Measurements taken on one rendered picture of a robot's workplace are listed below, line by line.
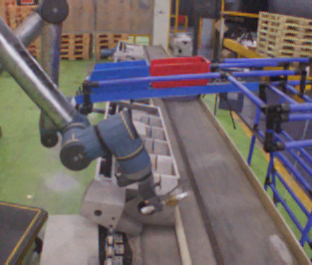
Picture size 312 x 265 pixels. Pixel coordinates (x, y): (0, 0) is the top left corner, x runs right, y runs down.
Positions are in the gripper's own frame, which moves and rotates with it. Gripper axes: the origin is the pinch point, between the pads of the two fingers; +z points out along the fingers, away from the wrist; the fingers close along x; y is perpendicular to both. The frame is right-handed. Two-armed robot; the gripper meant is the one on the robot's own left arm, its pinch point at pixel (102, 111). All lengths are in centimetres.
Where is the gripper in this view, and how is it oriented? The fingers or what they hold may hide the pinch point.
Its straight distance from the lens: 193.4
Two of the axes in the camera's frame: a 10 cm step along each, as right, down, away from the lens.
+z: 9.7, 1.6, 1.5
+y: 2.1, -9.0, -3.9
